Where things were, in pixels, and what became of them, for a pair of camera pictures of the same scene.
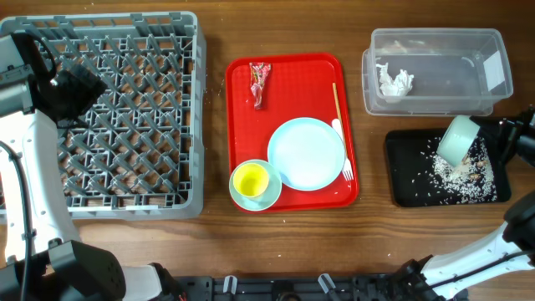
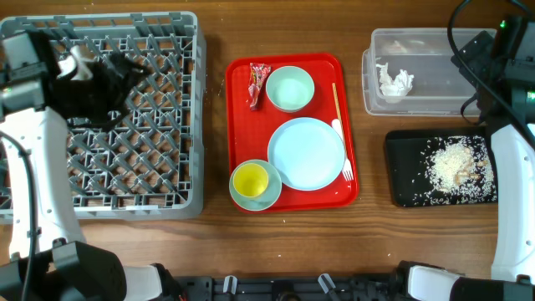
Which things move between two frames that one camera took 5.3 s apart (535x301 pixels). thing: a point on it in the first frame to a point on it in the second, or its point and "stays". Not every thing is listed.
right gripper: x=506 y=133 to x=478 y=50
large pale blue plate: x=309 y=153 stays
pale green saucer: x=267 y=197 stays
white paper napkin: x=394 y=91 stays
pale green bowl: x=456 y=139 to x=290 y=89
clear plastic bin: x=435 y=72 stays
